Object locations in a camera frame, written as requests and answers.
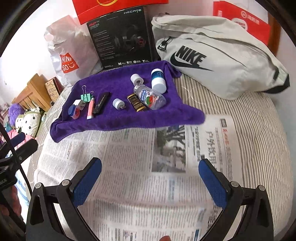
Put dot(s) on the clear sanitizer bottle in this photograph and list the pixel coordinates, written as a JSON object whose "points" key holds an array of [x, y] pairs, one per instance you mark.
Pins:
{"points": [[150, 98]]}

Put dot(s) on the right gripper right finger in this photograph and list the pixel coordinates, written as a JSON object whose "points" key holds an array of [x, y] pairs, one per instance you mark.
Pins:
{"points": [[225, 194]]}

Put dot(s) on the patterned book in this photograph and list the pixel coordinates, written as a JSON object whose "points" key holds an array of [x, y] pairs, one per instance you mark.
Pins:
{"points": [[54, 88]]}

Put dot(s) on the right hand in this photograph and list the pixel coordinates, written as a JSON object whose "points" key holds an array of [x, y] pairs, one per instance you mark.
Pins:
{"points": [[165, 238]]}

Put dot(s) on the purple plush toy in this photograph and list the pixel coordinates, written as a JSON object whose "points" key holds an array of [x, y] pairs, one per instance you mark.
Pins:
{"points": [[14, 111]]}

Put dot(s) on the pink utility knife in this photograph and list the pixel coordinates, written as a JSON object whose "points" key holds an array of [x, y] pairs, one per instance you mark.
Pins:
{"points": [[90, 108]]}

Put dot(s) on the purple towel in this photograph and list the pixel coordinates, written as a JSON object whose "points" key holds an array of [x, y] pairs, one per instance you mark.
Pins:
{"points": [[118, 83]]}

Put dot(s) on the blue white glue bottle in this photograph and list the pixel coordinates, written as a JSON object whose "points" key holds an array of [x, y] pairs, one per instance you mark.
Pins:
{"points": [[158, 81]]}

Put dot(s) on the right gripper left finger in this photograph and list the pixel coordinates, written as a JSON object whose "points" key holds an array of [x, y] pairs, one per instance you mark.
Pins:
{"points": [[74, 194]]}

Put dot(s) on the panda pillow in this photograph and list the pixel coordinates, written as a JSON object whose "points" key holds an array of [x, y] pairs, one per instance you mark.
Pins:
{"points": [[29, 122]]}

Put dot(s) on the newspaper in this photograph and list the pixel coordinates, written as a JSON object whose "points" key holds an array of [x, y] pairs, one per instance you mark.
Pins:
{"points": [[149, 185]]}

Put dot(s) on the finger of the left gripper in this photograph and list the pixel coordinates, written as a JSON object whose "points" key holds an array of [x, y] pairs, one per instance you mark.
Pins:
{"points": [[15, 140], [27, 149]]}

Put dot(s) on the striped mattress cover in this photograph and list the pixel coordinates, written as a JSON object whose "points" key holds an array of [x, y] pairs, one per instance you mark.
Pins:
{"points": [[264, 152]]}

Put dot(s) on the black Horizon case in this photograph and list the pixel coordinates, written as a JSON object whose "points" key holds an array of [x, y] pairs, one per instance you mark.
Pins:
{"points": [[101, 102]]}

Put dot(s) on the green binder clip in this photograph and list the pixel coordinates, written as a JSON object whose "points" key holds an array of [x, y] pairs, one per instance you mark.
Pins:
{"points": [[86, 96]]}

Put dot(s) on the wooden headboard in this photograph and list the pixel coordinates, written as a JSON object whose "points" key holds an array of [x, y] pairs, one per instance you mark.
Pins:
{"points": [[34, 94]]}

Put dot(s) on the brown gold battery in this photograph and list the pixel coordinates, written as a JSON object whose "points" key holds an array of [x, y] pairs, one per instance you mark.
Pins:
{"points": [[136, 103]]}

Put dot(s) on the grey Nike waist bag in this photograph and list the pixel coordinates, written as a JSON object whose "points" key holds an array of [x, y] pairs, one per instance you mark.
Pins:
{"points": [[219, 54]]}

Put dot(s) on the left hand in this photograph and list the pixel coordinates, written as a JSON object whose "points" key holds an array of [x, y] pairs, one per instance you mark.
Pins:
{"points": [[10, 201]]}

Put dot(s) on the blue cap vaseline jar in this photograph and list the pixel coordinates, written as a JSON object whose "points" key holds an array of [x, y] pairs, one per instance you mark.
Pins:
{"points": [[74, 111]]}

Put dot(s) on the black headset box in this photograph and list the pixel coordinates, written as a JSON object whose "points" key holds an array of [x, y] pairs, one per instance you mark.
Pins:
{"points": [[123, 38]]}

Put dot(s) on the red paper bag white handles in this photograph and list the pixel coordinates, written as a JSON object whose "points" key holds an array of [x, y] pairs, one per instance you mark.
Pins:
{"points": [[252, 24]]}

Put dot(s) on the white power adapter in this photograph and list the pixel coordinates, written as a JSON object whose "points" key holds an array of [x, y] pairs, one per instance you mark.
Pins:
{"points": [[79, 103]]}

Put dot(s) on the red paper bag yellow logo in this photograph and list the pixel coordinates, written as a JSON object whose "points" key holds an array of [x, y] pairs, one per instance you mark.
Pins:
{"points": [[88, 10]]}

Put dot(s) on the white Miniso plastic bag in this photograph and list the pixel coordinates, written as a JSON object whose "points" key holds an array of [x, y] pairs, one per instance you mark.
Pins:
{"points": [[72, 51]]}

